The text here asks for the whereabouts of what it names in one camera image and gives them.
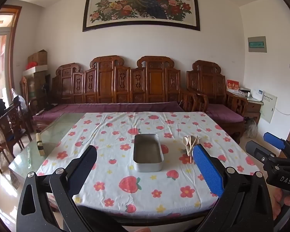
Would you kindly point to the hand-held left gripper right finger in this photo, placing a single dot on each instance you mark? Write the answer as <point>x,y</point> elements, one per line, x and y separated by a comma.
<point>207,168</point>

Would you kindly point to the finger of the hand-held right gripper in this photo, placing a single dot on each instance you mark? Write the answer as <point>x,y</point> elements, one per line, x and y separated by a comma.
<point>257,149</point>
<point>274,140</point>

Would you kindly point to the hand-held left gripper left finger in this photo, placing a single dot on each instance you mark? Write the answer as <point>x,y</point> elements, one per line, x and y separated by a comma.
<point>85,166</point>

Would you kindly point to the brown wooden chopstick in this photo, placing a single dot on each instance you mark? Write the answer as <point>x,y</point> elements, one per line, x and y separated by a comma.
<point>195,147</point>

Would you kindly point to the cream plastic fork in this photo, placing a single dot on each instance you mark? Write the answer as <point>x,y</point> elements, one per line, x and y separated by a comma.
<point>191,139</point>

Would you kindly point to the cream plastic spoon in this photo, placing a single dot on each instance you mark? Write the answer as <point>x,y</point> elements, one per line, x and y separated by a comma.
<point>185,141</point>

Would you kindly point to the rectangular metal tray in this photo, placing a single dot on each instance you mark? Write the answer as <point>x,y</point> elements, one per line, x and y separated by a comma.
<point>147,153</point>

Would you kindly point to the grey duster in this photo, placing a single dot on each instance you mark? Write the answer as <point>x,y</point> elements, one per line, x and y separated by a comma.
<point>251,128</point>

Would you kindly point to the floral strawberry tablecloth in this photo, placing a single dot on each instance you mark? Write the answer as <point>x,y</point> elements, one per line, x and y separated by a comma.
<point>111,149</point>

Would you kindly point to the wooden side table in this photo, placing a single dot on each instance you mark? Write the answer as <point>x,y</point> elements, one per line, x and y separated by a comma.
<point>252,108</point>

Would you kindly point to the white desk device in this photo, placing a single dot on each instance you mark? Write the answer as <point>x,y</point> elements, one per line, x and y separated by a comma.
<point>257,94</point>

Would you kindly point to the white tissue box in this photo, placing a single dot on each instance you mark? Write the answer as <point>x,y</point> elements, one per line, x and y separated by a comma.
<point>244,91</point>

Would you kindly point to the red card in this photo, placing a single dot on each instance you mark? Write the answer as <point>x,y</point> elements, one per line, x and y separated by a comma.
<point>232,85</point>

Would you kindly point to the dark wooden chair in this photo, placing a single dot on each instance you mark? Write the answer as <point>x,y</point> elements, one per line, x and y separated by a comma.
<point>11,123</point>

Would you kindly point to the carved wooden armchair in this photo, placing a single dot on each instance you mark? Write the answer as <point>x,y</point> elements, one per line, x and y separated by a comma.
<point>207,77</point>

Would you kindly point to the clear plastic bag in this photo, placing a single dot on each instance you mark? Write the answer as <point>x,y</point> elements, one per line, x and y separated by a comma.
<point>20,100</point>

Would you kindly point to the large box with white lid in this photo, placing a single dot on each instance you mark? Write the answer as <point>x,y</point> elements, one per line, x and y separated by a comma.
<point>36,82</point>

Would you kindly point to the carved wooden sofa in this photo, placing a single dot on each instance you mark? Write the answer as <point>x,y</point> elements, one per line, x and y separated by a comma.
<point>154,82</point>

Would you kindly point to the red decoration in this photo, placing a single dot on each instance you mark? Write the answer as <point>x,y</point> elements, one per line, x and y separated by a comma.
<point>31,65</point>

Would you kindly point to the brown cardboard box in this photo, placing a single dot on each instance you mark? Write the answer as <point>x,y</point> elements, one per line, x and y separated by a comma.
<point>37,58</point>

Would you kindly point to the framed peacock painting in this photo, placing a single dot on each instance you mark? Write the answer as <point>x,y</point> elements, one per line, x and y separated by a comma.
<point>140,4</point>

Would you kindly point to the white wall panel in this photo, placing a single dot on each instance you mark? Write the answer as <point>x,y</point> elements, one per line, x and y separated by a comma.
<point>268,107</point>

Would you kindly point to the grey wall box green label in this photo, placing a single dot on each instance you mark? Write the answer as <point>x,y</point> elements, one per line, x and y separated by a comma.
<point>257,44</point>

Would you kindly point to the wooden door frame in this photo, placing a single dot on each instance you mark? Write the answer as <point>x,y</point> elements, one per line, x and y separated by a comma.
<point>15,41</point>

